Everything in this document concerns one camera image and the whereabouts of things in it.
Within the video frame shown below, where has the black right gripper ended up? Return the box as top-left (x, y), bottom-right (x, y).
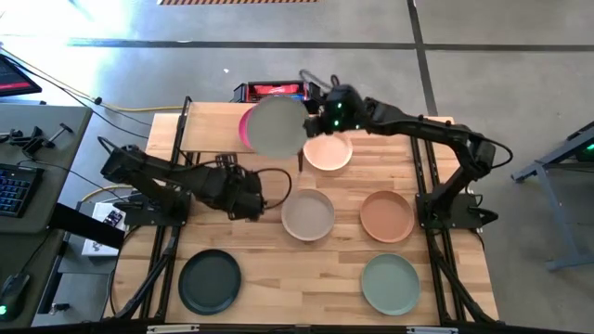
top-left (303, 83), bottom-right (368, 138)

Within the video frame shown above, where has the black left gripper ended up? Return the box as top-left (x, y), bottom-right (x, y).
top-left (215, 153), bottom-right (266, 220)

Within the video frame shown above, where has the peach plate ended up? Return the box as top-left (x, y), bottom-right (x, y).
top-left (303, 131), bottom-right (354, 172)

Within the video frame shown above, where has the magenta plate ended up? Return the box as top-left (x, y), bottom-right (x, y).
top-left (238, 107), bottom-right (255, 150)

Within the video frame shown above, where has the light grey plate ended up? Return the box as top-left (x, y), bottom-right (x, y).
top-left (245, 95), bottom-right (310, 160)

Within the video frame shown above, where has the beige plate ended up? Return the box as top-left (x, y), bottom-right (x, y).
top-left (280, 188), bottom-right (336, 242)

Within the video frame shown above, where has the terracotta plate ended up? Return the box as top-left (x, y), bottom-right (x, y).
top-left (359, 189), bottom-right (416, 244)

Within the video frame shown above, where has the dark green plate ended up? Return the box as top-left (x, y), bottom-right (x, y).
top-left (177, 248), bottom-right (242, 315)

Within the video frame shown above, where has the sage green plate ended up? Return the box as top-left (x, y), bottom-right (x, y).
top-left (360, 252), bottom-right (422, 317)

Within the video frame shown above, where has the black red tool case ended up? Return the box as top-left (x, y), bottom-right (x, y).
top-left (231, 79), bottom-right (326, 104)

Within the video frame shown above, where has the white box with circuit board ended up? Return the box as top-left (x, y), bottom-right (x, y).
top-left (82, 202), bottom-right (127, 258)

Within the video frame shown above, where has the black flat bar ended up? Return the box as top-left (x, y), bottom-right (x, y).
top-left (48, 203), bottom-right (126, 251)

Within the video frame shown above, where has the black desk clamp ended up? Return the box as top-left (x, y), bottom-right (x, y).
top-left (20, 122), bottom-right (74, 157)
top-left (0, 128), bottom-right (24, 145)

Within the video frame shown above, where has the grey desk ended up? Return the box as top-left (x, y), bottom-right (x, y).
top-left (0, 102), bottom-right (93, 328)

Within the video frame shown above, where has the backlit keyboard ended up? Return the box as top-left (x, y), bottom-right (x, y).
top-left (0, 162), bottom-right (45, 219)

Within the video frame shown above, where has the computer monitor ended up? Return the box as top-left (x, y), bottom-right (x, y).
top-left (0, 54), bottom-right (43, 98)

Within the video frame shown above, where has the black computer mouse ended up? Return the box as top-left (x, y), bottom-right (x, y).
top-left (0, 272), bottom-right (32, 323)

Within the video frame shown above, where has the grey metal stand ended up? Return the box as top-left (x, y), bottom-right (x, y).
top-left (510, 120), bottom-right (594, 273)

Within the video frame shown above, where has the wooden shelf black metal frame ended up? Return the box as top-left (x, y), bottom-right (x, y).
top-left (171, 95), bottom-right (306, 173)

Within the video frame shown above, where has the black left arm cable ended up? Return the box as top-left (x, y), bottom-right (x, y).
top-left (253, 167), bottom-right (293, 211)

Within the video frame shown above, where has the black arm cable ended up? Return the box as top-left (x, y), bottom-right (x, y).
top-left (477, 137), bottom-right (514, 171)
top-left (253, 167), bottom-right (293, 211)

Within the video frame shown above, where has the yellow cable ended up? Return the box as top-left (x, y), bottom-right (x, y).
top-left (99, 102), bottom-right (185, 114)
top-left (81, 184), bottom-right (136, 204)

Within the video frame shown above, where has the black floor cable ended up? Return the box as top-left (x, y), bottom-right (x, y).
top-left (0, 45), bottom-right (154, 140)

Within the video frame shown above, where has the black aluminium table frame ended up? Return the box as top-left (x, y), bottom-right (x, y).
top-left (102, 95), bottom-right (501, 326)

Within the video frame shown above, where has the white bracket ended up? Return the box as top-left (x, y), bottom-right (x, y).
top-left (147, 324), bottom-right (201, 334)
top-left (407, 326), bottom-right (459, 334)

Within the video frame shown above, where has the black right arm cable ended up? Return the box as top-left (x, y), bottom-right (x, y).
top-left (477, 137), bottom-right (514, 171)

